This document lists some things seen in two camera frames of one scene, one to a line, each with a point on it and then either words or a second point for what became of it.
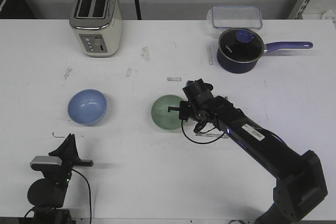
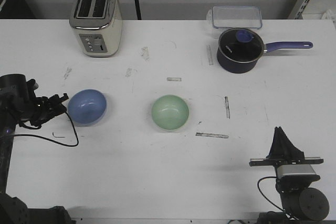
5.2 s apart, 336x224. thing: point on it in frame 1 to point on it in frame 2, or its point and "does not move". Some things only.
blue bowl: [87, 107] does not move
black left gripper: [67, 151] to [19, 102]
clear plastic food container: [235, 17] does not move
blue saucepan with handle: [240, 50] does not move
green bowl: [161, 117] does not move
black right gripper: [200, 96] to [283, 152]
